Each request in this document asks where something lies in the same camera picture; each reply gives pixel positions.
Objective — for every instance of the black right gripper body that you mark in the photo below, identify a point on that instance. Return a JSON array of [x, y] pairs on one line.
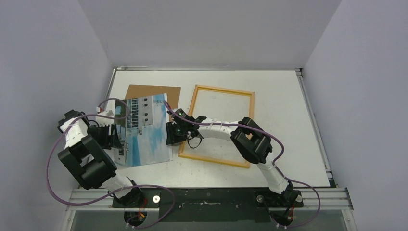
[[173, 134]]

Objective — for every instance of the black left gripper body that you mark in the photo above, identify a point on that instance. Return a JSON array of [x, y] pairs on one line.
[[101, 134]]

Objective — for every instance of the printed building photo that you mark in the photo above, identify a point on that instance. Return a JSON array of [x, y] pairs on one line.
[[143, 133]]

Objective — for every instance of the yellow wooden picture frame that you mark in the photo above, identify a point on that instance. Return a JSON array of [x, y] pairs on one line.
[[216, 161]]

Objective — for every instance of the clear glass sheet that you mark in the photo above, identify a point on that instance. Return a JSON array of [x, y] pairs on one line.
[[223, 124]]

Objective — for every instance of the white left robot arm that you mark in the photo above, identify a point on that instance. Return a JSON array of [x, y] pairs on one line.
[[85, 156]]

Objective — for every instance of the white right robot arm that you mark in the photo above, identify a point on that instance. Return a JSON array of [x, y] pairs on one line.
[[251, 141]]

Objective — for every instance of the brown cardboard backing board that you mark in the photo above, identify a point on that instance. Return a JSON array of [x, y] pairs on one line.
[[173, 93]]

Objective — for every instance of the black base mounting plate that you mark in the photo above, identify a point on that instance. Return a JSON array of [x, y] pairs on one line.
[[211, 204]]

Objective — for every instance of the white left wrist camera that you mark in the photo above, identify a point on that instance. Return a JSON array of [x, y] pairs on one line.
[[105, 118]]

